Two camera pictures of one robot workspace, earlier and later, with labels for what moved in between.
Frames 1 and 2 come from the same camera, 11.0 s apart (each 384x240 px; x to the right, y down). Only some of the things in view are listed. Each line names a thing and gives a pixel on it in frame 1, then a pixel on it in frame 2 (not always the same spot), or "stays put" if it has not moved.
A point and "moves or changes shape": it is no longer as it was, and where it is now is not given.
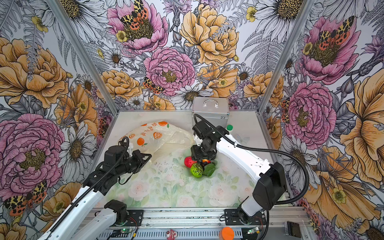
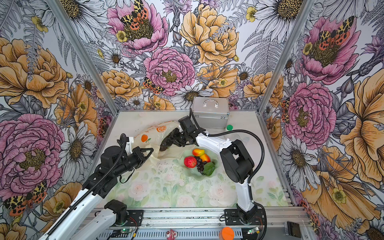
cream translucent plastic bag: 159,138 moves or changes shape
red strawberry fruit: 188,161 stays put
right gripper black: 195,154 → 173,135
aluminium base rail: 210,224 stays put
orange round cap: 226,233 stays put
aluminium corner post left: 57,7 stays put
